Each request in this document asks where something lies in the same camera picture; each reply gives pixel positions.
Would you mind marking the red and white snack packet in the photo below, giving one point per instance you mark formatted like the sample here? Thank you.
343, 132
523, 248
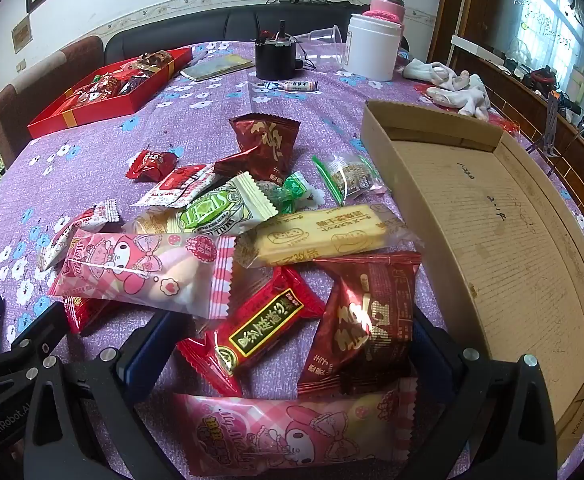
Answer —
179, 185

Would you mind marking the dark red snack packet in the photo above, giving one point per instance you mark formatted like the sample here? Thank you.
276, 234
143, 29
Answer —
366, 320
264, 140

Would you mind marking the red gift box of candies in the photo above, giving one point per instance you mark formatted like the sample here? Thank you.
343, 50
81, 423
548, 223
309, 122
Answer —
97, 110

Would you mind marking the clear bag with green zip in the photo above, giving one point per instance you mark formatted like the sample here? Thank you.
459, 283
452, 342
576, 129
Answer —
354, 175

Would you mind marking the white gloves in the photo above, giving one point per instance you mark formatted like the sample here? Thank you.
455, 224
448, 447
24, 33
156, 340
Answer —
451, 85

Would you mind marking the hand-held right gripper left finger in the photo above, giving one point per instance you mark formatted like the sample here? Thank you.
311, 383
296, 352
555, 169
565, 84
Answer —
144, 355

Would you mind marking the white plastic jar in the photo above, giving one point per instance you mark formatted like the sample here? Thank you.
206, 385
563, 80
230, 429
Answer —
371, 50

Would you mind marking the thin booklet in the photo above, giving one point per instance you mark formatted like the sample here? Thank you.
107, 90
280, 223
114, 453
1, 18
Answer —
217, 67

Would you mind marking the bottle with pink knit sleeve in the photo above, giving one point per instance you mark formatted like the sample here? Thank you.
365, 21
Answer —
389, 7

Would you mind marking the black container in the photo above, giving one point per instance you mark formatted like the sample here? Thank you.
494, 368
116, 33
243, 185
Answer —
274, 60

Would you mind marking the clear plastic cup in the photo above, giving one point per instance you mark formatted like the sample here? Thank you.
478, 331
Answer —
324, 40

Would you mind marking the red packet with black label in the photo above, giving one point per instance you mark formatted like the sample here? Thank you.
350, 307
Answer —
257, 330

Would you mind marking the cardboard box tray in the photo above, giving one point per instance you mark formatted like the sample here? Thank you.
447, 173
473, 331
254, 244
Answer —
496, 235

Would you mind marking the plain red snack packet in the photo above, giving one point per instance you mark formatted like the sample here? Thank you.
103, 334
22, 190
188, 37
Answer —
84, 315

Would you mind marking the green candy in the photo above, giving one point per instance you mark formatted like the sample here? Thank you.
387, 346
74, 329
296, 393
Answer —
294, 190

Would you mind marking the small wall plaque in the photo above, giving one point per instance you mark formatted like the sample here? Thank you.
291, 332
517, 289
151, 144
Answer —
22, 34

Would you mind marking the small red candy packet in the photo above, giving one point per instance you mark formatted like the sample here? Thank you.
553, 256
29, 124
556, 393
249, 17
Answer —
149, 165

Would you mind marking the red paper wrapper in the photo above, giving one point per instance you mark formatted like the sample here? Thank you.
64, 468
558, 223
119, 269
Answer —
424, 91

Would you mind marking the pink cartoon snack packet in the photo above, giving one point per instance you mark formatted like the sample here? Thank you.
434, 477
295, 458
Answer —
137, 270
292, 435

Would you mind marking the small candy tube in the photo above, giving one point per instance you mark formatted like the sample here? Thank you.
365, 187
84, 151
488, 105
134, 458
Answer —
287, 85

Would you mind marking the yellow biscuit packet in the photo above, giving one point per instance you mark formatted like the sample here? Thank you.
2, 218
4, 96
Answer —
322, 235

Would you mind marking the black leather sofa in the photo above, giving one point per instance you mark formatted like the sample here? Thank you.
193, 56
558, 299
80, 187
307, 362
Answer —
172, 35

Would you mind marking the green and white snack packet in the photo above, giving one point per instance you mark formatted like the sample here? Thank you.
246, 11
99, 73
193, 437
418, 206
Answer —
222, 207

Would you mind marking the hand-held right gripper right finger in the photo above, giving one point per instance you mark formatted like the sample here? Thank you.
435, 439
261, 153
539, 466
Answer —
429, 355

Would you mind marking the small red and white packet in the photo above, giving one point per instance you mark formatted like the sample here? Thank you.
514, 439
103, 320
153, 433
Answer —
64, 237

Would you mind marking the brown armchair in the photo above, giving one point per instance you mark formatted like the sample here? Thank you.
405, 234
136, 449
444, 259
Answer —
22, 105

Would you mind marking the purple floral tablecloth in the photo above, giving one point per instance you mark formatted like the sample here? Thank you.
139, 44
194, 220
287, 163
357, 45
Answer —
197, 125

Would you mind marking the black folding stand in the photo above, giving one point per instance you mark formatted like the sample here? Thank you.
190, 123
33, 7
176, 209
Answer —
551, 130

